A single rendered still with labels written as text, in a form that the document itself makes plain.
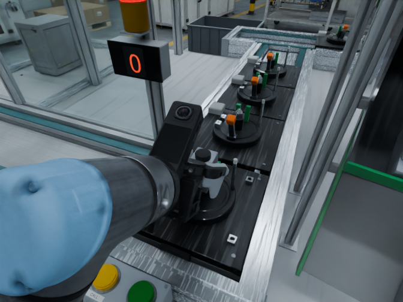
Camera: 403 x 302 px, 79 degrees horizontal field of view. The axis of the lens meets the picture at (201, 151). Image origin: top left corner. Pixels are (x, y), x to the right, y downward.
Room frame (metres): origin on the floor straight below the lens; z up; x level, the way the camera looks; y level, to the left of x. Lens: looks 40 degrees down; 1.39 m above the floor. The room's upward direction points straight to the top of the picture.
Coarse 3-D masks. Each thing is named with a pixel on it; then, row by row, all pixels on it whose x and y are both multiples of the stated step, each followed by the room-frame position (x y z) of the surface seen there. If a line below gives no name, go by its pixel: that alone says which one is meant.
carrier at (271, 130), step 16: (208, 112) 0.69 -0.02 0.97; (224, 112) 0.69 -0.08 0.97; (240, 112) 0.57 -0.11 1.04; (208, 128) 0.60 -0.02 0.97; (224, 128) 0.57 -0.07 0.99; (240, 128) 0.56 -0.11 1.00; (256, 128) 0.58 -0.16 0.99; (272, 128) 0.60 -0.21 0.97; (208, 144) 0.52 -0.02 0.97; (224, 144) 0.52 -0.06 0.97; (240, 144) 0.51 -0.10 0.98; (256, 144) 0.52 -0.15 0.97; (272, 144) 0.52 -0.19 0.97; (224, 160) 0.46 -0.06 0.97; (240, 160) 0.46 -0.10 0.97; (256, 160) 0.46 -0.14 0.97; (272, 160) 0.46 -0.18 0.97
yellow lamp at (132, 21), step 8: (128, 8) 0.50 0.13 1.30; (136, 8) 0.50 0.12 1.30; (144, 8) 0.51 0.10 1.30; (128, 16) 0.50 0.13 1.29; (136, 16) 0.50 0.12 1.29; (144, 16) 0.51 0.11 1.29; (128, 24) 0.50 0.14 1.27; (136, 24) 0.50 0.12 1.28; (144, 24) 0.51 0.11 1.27; (136, 32) 0.50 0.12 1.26
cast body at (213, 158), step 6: (198, 150) 0.35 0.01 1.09; (204, 150) 0.35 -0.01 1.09; (210, 150) 0.36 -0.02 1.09; (192, 156) 0.34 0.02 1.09; (198, 156) 0.33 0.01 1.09; (204, 156) 0.33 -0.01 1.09; (210, 156) 0.34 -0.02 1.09; (216, 156) 0.35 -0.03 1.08; (210, 162) 0.33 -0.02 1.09; (216, 162) 0.35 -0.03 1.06; (204, 192) 0.31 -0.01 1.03
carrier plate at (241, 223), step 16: (240, 176) 0.40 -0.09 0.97; (256, 176) 0.40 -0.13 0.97; (240, 192) 0.35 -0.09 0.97; (256, 192) 0.35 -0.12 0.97; (240, 208) 0.31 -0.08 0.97; (256, 208) 0.31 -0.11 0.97; (160, 224) 0.27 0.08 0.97; (176, 224) 0.27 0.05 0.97; (192, 224) 0.27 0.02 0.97; (224, 224) 0.27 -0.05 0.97; (240, 224) 0.27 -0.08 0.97; (160, 240) 0.25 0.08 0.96; (176, 240) 0.24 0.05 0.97; (192, 240) 0.24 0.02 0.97; (208, 240) 0.24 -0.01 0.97; (224, 240) 0.24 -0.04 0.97; (240, 240) 0.24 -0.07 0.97; (208, 256) 0.21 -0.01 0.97; (224, 256) 0.21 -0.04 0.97; (240, 256) 0.21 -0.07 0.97; (240, 272) 0.19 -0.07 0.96
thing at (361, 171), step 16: (400, 16) 0.41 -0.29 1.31; (400, 32) 0.30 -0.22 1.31; (400, 48) 0.35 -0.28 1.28; (384, 64) 0.30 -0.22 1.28; (400, 64) 0.33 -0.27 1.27; (384, 80) 0.31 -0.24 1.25; (400, 80) 0.30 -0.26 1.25; (384, 96) 0.28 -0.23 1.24; (400, 96) 0.28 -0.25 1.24; (368, 112) 0.25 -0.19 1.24; (384, 112) 0.26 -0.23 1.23; (400, 112) 0.26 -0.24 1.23; (368, 128) 0.25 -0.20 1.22; (384, 128) 0.24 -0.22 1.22; (400, 128) 0.24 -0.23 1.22; (352, 144) 0.23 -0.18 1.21; (368, 144) 0.23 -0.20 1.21; (384, 144) 0.22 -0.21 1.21; (352, 160) 0.21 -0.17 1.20; (368, 160) 0.21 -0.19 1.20; (384, 160) 0.20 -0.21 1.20; (368, 176) 0.18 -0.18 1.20; (384, 176) 0.17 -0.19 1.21
